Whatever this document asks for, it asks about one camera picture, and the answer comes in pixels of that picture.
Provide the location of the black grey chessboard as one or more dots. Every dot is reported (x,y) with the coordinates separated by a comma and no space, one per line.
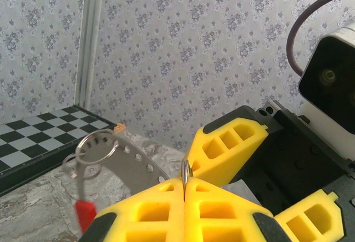
(41,136)

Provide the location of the aluminium frame post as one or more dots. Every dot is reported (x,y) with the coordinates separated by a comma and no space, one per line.
(90,45)

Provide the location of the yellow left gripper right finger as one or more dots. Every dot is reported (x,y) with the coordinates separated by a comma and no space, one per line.
(222,214)

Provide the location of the red key tag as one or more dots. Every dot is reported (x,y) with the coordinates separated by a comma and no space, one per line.
(86,214)

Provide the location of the silver key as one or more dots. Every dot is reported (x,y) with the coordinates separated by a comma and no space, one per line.
(80,186)

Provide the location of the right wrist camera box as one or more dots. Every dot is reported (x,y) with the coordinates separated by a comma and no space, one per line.
(327,72)

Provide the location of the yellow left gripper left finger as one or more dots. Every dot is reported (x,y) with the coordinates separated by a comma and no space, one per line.
(144,214)

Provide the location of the small wooden block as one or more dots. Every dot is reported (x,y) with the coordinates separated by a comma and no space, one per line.
(119,128)

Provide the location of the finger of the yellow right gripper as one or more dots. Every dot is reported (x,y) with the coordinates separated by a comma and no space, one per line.
(313,217)
(222,147)

